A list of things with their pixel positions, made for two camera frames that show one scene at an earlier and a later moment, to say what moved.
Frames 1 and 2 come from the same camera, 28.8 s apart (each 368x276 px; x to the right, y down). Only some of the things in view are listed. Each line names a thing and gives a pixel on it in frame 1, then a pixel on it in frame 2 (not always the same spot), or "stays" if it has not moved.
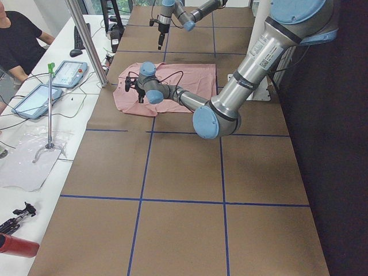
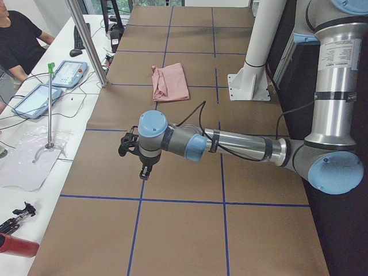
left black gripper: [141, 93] -> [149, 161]
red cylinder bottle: [18, 246] stays
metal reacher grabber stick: [50, 145] stays
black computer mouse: [75, 52] stays
